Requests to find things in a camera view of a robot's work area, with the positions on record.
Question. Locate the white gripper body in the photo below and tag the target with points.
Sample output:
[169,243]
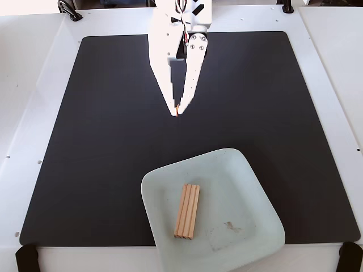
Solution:
[162,45]

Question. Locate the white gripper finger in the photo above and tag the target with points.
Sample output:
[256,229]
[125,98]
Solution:
[195,62]
[164,85]

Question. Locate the pale green square plate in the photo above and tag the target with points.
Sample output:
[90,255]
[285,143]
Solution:
[235,192]

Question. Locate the grooved wooden block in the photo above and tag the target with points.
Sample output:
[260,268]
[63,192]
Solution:
[187,212]

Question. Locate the dark blue background object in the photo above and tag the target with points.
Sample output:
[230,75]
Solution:
[124,3]

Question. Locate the black rubber mat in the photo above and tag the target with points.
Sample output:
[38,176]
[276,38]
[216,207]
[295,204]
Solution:
[99,141]

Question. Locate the black table clamp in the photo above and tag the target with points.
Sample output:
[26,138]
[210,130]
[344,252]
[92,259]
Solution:
[287,6]
[351,258]
[69,10]
[27,259]

